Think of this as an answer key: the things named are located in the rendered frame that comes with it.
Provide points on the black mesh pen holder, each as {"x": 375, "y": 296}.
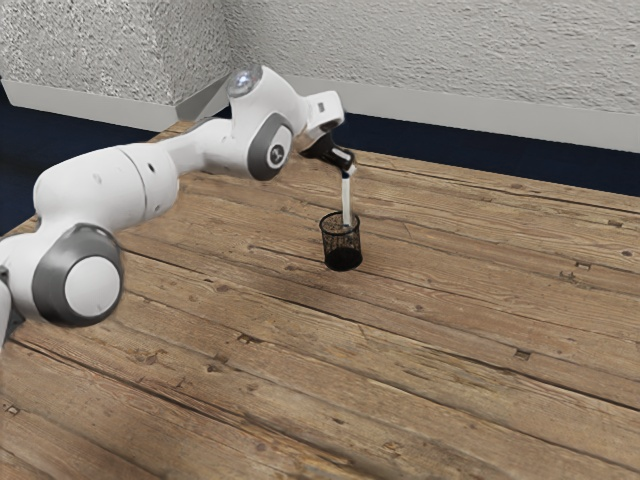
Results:
{"x": 342, "y": 247}

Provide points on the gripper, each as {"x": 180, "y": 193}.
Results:
{"x": 326, "y": 150}

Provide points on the white pen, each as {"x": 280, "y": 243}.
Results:
{"x": 346, "y": 200}

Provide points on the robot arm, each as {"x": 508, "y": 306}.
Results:
{"x": 125, "y": 175}

